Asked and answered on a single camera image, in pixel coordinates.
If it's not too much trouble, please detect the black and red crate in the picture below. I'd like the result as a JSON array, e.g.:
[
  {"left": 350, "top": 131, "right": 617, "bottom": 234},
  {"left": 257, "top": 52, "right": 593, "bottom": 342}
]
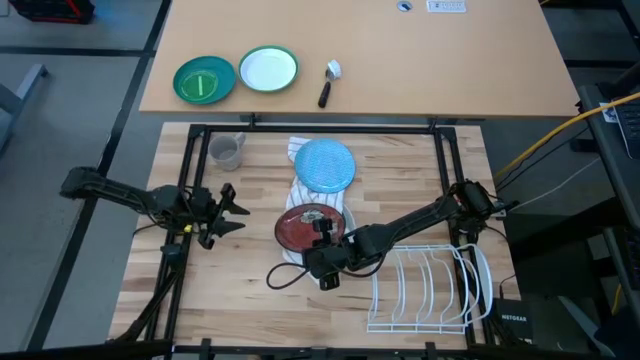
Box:
[{"left": 7, "top": 0, "right": 96, "bottom": 25}]

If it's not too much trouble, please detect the blue patterned plate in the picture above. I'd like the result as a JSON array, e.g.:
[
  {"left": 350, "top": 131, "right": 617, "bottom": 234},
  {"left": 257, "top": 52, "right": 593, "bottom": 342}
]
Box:
[{"left": 293, "top": 138, "right": 358, "bottom": 195}]

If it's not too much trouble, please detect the black Netgear switch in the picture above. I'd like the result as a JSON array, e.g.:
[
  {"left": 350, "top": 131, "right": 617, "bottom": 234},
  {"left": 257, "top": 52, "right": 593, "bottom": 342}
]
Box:
[{"left": 492, "top": 298, "right": 535, "bottom": 345}]

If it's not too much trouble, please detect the white power strip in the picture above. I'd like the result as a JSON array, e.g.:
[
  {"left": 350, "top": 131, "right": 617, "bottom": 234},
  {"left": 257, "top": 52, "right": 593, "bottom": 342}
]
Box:
[{"left": 425, "top": 0, "right": 467, "bottom": 14}]

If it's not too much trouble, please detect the black-handled scraper tool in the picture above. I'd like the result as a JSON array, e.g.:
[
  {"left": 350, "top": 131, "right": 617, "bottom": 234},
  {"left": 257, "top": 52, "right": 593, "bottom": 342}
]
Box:
[{"left": 317, "top": 59, "right": 343, "bottom": 110}]

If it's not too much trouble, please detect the black laptop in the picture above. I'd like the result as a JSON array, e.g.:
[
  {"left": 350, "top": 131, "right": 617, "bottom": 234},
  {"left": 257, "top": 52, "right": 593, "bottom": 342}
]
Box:
[{"left": 612, "top": 99, "right": 640, "bottom": 161}]

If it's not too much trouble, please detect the white plate with green rim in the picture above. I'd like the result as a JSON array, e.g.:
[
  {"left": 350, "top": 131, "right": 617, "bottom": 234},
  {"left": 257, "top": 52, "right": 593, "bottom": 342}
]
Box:
[{"left": 237, "top": 45, "right": 300, "bottom": 94}]

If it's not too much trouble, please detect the black cable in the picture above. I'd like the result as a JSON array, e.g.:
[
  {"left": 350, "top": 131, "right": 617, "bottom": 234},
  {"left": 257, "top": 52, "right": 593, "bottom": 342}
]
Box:
[{"left": 265, "top": 261, "right": 351, "bottom": 291}]

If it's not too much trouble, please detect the yellow cable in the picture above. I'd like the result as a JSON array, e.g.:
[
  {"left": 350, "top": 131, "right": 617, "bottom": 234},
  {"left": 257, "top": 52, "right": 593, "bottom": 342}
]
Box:
[{"left": 494, "top": 91, "right": 640, "bottom": 179}]

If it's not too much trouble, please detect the white cable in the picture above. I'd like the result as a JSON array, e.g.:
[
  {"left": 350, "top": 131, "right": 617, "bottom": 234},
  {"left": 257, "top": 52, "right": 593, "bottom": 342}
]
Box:
[{"left": 509, "top": 157, "right": 601, "bottom": 214}]

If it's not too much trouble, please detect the red floral plate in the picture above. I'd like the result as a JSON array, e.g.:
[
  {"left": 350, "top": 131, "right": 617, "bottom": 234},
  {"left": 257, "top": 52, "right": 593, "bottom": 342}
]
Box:
[{"left": 273, "top": 202, "right": 347, "bottom": 254}]

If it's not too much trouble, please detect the light wooden desk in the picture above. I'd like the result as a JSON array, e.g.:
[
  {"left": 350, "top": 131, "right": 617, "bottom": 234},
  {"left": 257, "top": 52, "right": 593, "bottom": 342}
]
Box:
[{"left": 138, "top": 0, "right": 581, "bottom": 120}]

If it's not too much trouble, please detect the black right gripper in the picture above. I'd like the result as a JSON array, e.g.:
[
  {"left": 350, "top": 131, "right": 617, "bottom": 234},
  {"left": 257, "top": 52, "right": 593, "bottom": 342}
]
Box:
[{"left": 303, "top": 216, "right": 354, "bottom": 292}]

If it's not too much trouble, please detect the white label sticker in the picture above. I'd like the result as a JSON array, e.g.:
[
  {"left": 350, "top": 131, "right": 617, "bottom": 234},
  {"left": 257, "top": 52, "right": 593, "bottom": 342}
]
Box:
[{"left": 598, "top": 101, "right": 621, "bottom": 124}]

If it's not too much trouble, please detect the grey mug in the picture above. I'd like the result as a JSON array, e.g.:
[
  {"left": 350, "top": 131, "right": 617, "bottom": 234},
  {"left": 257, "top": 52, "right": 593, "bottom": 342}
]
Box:
[{"left": 207, "top": 131, "right": 247, "bottom": 172}]

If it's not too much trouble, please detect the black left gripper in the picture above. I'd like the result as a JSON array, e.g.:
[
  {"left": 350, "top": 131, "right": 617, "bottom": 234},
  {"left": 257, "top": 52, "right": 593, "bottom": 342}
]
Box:
[{"left": 192, "top": 182, "right": 251, "bottom": 250}]

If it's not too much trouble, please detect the black metal frame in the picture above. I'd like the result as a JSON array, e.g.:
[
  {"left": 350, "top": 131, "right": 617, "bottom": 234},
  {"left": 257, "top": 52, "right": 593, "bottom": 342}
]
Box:
[{"left": 107, "top": 113, "right": 506, "bottom": 360}]

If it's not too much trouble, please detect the grey bench leg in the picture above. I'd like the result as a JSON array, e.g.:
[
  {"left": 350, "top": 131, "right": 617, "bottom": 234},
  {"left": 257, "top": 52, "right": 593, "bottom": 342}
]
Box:
[{"left": 0, "top": 63, "right": 50, "bottom": 151}]

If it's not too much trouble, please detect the white striped dish towel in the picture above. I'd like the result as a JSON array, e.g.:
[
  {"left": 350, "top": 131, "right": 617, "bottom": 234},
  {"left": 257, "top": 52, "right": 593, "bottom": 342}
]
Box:
[{"left": 282, "top": 135, "right": 359, "bottom": 275}]

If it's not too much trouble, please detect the white wire dish rack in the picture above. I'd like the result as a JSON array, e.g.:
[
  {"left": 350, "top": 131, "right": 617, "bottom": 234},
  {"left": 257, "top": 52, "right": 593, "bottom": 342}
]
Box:
[{"left": 366, "top": 242, "right": 495, "bottom": 335}]

